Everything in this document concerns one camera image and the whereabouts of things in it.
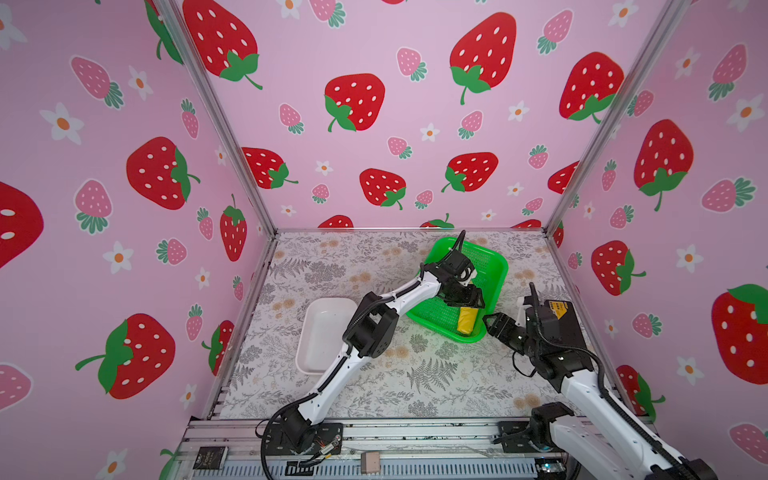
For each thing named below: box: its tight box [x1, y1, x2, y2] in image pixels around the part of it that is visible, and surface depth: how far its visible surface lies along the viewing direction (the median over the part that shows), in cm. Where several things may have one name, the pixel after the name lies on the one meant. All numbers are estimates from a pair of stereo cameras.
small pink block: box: [360, 452, 381, 474], surface depth 70 cm
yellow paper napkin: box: [457, 306, 479, 335], surface depth 95 cm
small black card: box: [192, 446, 229, 470], surface depth 71 cm
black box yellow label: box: [537, 300, 587, 347], surface depth 95 cm
